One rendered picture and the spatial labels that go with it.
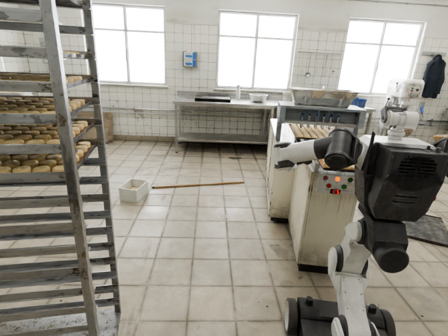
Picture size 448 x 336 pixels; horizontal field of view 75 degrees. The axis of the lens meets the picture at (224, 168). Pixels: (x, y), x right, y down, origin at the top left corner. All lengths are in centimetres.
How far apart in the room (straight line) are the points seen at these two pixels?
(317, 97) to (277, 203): 105
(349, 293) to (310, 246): 66
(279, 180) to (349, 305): 141
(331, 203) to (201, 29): 417
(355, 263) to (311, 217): 59
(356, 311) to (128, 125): 503
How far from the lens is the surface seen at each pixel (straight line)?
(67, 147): 97
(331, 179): 206
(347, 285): 175
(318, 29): 590
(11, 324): 207
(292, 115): 272
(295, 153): 132
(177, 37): 560
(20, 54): 100
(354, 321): 171
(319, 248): 234
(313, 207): 215
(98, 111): 139
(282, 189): 283
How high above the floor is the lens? 150
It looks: 20 degrees down
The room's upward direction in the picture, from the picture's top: 3 degrees clockwise
